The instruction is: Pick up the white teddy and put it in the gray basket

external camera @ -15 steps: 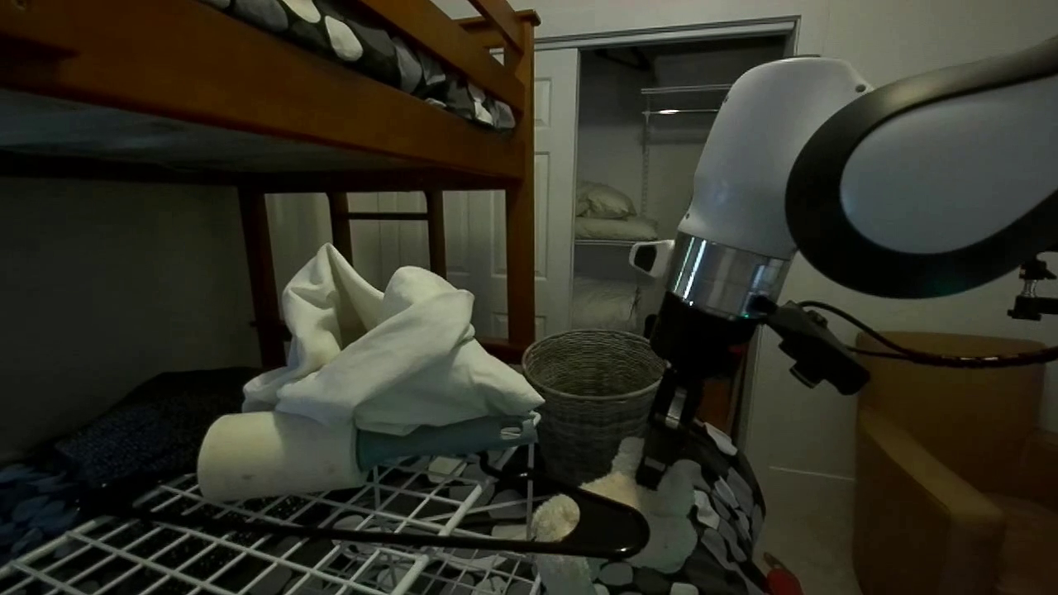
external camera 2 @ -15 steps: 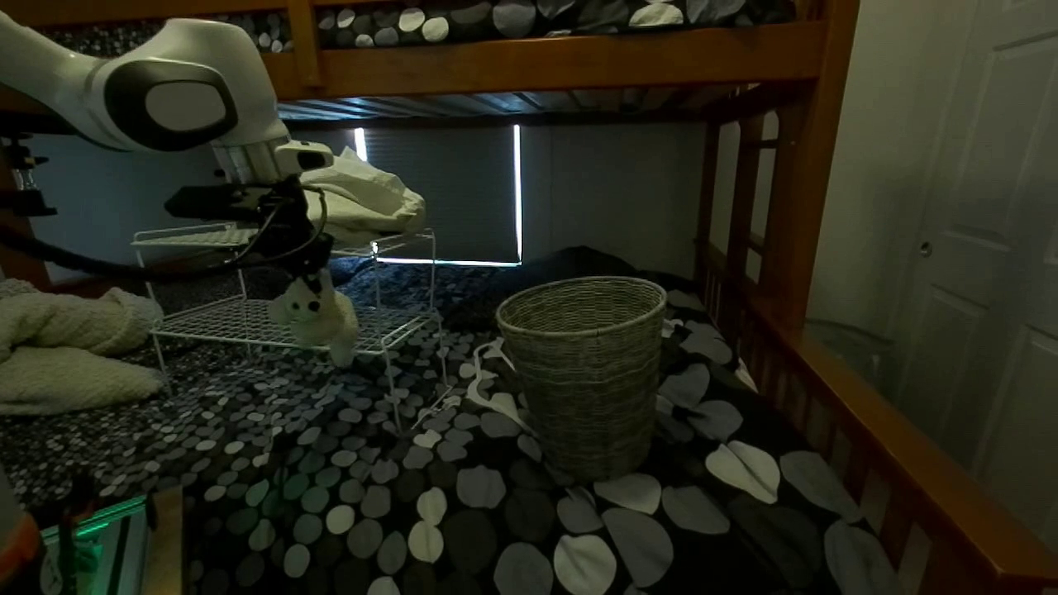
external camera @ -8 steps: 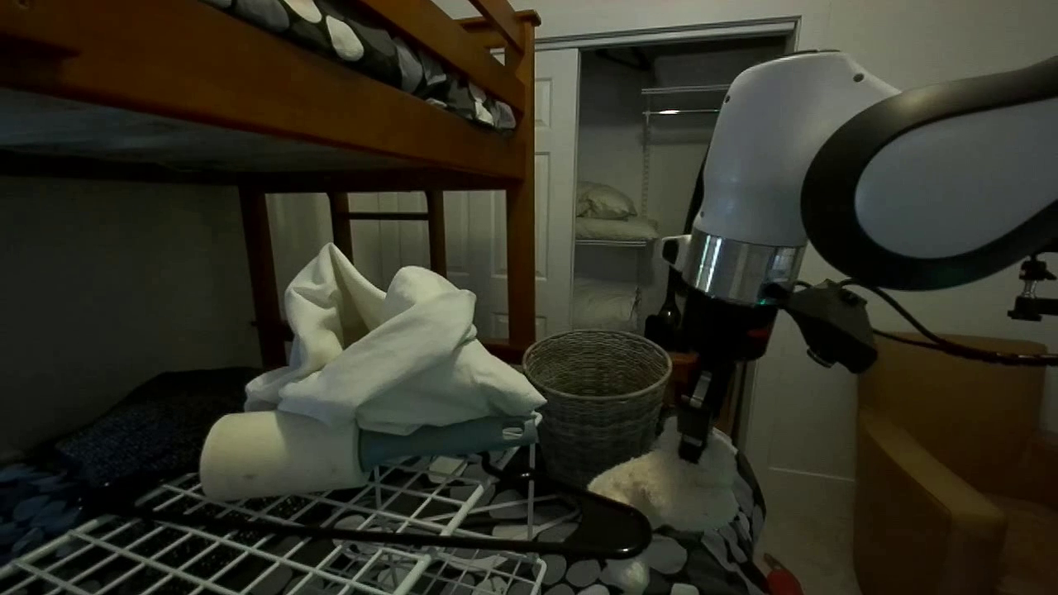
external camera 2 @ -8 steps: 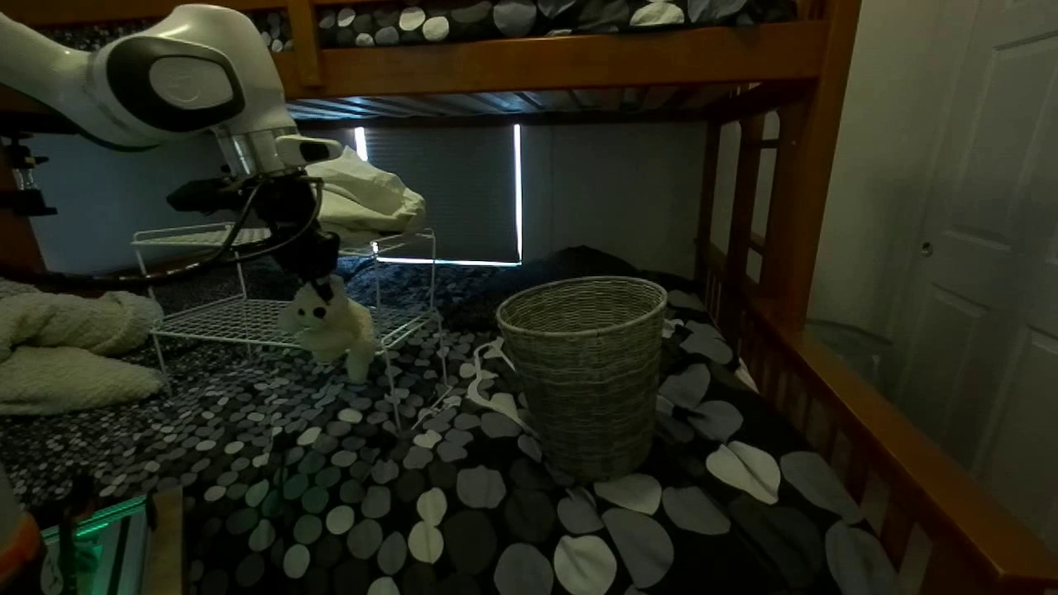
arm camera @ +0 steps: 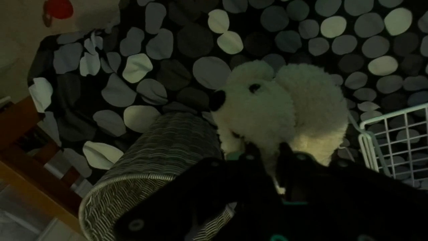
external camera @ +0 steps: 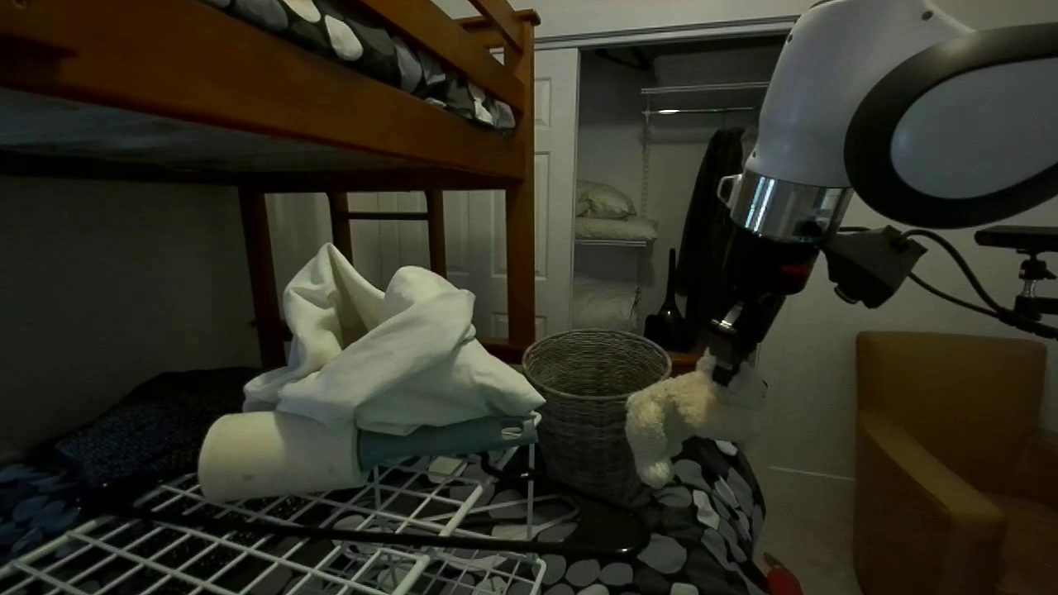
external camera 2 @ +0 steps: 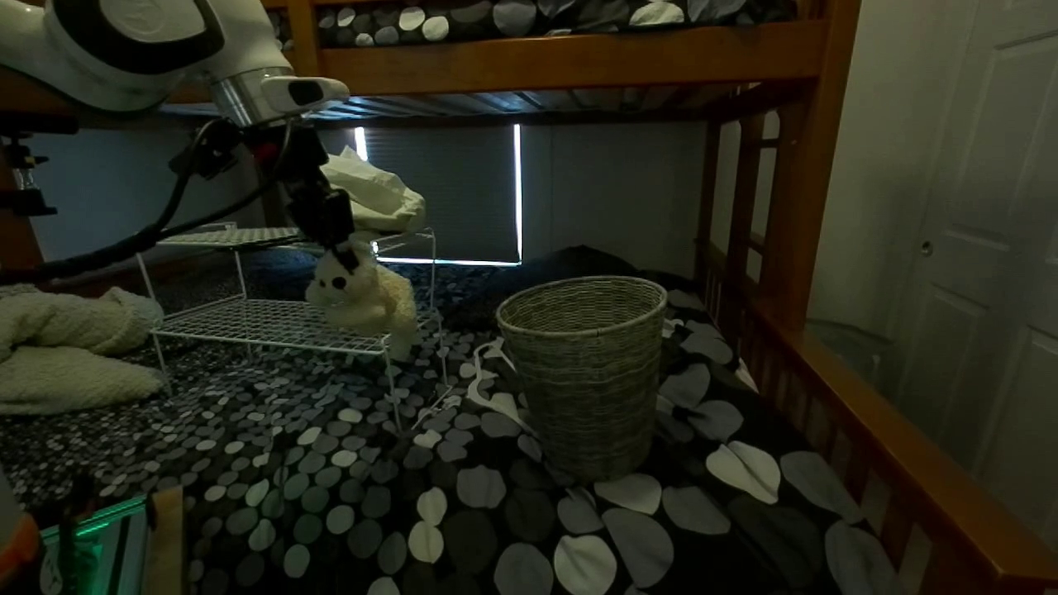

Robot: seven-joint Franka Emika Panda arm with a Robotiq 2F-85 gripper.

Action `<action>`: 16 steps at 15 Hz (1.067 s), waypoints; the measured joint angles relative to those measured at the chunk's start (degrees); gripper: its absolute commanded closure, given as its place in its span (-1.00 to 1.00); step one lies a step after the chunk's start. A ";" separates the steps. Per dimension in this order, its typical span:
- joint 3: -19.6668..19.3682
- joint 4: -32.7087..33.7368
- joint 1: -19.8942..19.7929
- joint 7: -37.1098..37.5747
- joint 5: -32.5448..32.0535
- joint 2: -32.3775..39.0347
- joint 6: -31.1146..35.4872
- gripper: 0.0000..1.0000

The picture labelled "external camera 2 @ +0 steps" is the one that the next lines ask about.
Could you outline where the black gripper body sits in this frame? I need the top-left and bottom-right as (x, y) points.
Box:
(253, 117), (358, 251)

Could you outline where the white teddy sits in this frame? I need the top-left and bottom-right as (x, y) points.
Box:
(302, 235), (424, 363)

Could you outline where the gray wicker basket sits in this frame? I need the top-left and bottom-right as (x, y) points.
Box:
(492, 273), (673, 482)

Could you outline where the white crumpled cloth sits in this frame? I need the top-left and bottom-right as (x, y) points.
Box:
(316, 146), (430, 237)

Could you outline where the gray window blind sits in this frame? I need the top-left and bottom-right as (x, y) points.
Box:
(349, 118), (525, 273)

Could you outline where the black duvet with gray dots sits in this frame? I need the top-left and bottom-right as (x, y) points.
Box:
(0, 258), (909, 595)

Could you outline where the dotted bedding of bunk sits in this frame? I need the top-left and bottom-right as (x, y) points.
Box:
(314, 0), (801, 50)

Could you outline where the white panelled door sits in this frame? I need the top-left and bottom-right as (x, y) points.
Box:
(878, 0), (1058, 543)

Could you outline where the white wire shelf rack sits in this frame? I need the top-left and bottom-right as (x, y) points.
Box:
(131, 223), (447, 405)

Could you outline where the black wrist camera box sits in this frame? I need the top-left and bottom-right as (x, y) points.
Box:
(164, 117), (246, 185)

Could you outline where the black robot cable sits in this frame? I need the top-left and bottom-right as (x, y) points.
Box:
(0, 117), (304, 287)

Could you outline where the black camera on tripod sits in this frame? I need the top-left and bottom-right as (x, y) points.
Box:
(0, 125), (61, 225)

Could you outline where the wooden bunk bed frame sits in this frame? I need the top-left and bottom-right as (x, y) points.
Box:
(262, 0), (1058, 595)

